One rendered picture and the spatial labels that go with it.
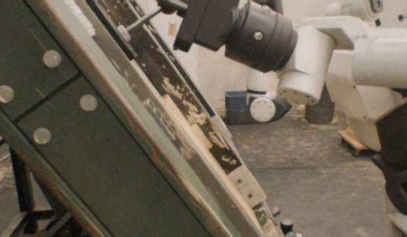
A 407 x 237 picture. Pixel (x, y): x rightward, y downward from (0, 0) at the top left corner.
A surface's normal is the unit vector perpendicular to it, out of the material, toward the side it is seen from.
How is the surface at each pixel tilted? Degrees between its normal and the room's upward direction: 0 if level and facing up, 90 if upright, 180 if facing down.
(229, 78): 90
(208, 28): 90
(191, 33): 90
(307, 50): 71
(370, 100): 101
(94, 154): 90
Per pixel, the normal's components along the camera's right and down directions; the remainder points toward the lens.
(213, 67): -0.04, 0.25
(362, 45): -0.59, -0.34
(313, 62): 0.22, -0.11
